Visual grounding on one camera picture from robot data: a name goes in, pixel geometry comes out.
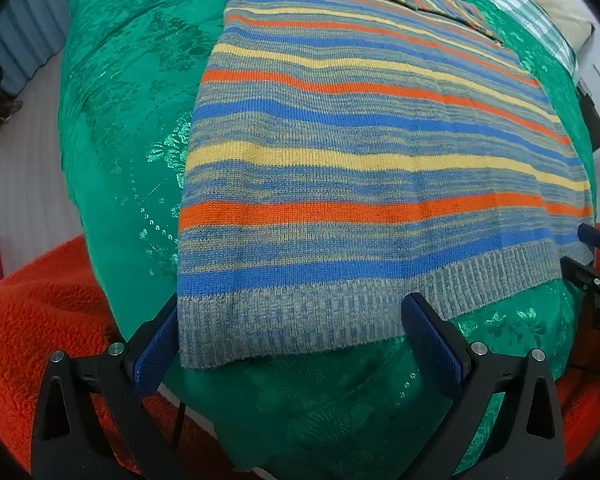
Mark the dark wooden nightstand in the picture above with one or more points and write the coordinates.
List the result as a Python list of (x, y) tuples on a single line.
[(592, 115)]

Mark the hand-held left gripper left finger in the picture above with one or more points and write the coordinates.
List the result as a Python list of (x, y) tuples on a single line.
[(152, 355)]

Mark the green floral bedspread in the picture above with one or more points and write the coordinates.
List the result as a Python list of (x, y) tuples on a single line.
[(125, 110)]

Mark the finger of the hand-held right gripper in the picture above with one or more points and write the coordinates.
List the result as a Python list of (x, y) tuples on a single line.
[(597, 236), (587, 274)]

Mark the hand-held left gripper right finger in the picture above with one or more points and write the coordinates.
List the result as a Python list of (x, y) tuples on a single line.
[(432, 347)]

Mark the striped knit t-shirt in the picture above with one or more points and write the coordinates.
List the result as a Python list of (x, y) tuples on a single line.
[(360, 170)]

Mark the green checkered blanket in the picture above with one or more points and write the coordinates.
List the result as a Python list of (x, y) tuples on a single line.
[(535, 5)]

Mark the orange fleece blanket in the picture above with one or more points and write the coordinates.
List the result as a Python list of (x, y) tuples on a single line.
[(45, 320)]

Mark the blue pleated curtain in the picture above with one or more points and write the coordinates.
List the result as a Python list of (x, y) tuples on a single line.
[(25, 40)]

